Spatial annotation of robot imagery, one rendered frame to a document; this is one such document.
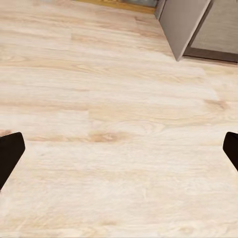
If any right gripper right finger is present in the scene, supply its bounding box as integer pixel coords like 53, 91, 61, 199
223, 131, 238, 171

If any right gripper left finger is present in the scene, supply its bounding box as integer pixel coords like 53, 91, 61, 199
0, 132, 25, 190

